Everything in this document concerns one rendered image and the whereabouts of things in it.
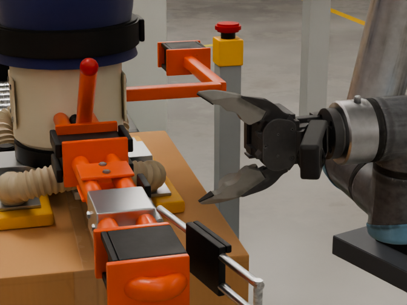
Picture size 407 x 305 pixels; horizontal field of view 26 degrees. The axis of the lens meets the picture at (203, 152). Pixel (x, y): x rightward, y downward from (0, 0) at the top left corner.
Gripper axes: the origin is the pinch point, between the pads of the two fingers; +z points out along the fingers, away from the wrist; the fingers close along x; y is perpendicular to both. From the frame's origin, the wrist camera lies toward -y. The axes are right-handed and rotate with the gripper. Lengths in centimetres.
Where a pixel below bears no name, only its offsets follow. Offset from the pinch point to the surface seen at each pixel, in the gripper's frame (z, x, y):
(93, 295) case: 15.2, -16.3, -4.7
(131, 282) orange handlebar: 15.8, 0.9, -37.0
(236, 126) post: -41, -32, 114
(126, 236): 15.1, 2.6, -31.1
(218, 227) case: -3.9, -13.0, 4.1
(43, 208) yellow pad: 19.4, -10.7, 12.7
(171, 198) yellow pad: 0.9, -10.9, 12.0
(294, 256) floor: -87, -109, 187
